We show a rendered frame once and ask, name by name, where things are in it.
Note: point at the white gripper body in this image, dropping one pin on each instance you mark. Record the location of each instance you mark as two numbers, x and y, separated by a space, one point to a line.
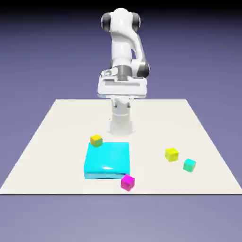
122 89

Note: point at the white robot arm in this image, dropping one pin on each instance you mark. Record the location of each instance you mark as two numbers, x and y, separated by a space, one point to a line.
122 37

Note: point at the small orange cube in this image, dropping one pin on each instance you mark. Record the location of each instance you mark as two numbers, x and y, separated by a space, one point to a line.
96 140

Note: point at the small yellow cube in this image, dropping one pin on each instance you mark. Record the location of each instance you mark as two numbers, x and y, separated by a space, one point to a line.
171 155

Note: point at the small magenta cube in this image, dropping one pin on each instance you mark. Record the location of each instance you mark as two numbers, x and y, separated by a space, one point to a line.
127 182

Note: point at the small teal cube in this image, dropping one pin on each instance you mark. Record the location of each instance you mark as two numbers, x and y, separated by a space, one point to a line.
189 165

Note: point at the large cyan box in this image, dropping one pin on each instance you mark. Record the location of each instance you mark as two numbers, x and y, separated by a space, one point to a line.
107 158

